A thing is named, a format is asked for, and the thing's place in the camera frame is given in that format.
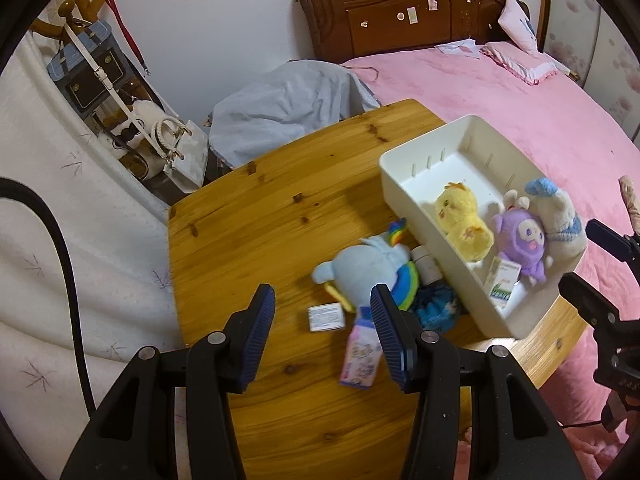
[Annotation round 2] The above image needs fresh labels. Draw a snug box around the yellow chick plush toy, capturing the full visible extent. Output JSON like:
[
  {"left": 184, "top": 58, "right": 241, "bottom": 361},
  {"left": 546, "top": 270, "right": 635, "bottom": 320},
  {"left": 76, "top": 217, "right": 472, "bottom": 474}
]
[{"left": 435, "top": 182, "right": 495, "bottom": 262}]

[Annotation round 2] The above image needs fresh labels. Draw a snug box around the black cable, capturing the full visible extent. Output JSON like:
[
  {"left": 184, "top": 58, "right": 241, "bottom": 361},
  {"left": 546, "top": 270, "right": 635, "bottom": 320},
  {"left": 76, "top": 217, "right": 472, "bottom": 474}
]
[{"left": 0, "top": 176, "right": 98, "bottom": 420}]

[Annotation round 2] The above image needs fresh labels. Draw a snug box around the red strap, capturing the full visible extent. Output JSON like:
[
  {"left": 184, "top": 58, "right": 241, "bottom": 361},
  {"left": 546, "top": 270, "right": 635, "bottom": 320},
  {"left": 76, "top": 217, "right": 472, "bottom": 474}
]
[{"left": 103, "top": 0, "right": 152, "bottom": 77}]

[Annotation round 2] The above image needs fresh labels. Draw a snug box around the pink bed blanket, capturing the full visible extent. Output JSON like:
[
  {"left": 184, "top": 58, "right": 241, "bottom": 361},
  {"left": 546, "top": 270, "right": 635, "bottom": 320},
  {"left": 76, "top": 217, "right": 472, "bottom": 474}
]
[{"left": 345, "top": 48, "right": 639, "bottom": 479}]

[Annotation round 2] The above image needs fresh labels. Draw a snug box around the green white medicine box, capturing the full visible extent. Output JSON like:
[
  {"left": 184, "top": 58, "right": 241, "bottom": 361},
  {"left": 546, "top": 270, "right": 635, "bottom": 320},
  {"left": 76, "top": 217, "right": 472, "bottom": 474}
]
[{"left": 484, "top": 257, "right": 521, "bottom": 309}]

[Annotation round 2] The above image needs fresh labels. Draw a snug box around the blue scrunchie ball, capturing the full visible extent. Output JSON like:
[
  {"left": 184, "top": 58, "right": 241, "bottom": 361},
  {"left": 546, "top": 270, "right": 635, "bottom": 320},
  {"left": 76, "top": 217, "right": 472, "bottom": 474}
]
[{"left": 410, "top": 281, "right": 461, "bottom": 334}]

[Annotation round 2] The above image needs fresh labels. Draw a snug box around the grey crumpled cloth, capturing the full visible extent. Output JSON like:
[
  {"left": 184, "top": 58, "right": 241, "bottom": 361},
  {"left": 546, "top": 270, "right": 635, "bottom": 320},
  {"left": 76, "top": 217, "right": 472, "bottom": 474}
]
[{"left": 208, "top": 60, "right": 380, "bottom": 168}]

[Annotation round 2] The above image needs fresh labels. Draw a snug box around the white floral curtain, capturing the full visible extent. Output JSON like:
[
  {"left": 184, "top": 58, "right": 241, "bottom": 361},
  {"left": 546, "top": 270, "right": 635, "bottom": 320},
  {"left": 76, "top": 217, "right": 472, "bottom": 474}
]
[{"left": 1, "top": 36, "right": 182, "bottom": 479}]

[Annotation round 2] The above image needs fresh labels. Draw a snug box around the white plastic storage bin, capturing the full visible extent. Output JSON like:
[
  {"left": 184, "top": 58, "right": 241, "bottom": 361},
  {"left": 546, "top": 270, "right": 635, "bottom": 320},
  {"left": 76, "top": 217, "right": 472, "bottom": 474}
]
[{"left": 378, "top": 115, "right": 584, "bottom": 339}]

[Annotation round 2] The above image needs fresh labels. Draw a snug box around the upright pink pillow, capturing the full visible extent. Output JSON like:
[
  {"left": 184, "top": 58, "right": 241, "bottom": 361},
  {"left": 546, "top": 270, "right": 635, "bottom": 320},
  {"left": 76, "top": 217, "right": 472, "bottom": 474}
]
[{"left": 498, "top": 0, "right": 538, "bottom": 54}]

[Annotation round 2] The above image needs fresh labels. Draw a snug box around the white blue plush toy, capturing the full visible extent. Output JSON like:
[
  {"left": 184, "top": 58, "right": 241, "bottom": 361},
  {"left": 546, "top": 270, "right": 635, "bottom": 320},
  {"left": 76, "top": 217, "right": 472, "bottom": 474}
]
[{"left": 524, "top": 177, "right": 587, "bottom": 261}]

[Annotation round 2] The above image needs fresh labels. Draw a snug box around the white handbag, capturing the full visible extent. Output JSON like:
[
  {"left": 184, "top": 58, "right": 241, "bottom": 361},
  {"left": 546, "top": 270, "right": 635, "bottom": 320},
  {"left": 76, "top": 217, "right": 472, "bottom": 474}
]
[{"left": 96, "top": 97, "right": 211, "bottom": 195}]

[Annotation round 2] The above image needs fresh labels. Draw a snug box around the wooden bed headboard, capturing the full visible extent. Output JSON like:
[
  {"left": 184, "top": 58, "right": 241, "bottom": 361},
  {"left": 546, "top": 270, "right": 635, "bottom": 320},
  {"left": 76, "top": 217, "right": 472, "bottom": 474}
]
[{"left": 299, "top": 0, "right": 509, "bottom": 64}]

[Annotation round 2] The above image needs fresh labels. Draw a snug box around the purple plush toy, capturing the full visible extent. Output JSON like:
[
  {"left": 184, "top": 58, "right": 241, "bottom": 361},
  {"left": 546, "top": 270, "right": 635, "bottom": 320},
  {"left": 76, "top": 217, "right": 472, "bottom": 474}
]
[{"left": 492, "top": 190, "right": 547, "bottom": 283}]

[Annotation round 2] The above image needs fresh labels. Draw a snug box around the white pill bottle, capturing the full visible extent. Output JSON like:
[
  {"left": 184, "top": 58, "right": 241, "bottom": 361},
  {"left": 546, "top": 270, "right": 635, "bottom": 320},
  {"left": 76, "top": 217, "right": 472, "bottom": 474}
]
[{"left": 411, "top": 245, "right": 444, "bottom": 286}]

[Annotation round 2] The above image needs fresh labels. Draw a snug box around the small white paper box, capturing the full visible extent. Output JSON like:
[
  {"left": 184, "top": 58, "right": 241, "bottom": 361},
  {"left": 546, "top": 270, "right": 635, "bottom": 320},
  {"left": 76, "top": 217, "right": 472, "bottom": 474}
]
[{"left": 308, "top": 302, "right": 346, "bottom": 333}]

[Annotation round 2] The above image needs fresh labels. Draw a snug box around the wooden coat rack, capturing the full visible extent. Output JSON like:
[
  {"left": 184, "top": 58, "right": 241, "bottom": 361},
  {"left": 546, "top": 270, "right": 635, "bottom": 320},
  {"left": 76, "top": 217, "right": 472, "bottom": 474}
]
[{"left": 29, "top": 0, "right": 110, "bottom": 44}]

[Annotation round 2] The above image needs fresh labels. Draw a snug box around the blue black handbag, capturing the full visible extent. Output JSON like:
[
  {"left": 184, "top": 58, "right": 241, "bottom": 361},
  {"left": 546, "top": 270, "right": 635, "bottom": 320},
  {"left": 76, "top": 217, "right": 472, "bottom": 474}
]
[{"left": 47, "top": 21, "right": 134, "bottom": 119}]

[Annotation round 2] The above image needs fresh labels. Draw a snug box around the blue rainbow plush toy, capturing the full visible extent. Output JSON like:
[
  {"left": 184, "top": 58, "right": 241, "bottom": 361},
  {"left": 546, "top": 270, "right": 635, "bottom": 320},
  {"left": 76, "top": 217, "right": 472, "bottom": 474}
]
[{"left": 311, "top": 218, "right": 420, "bottom": 313}]

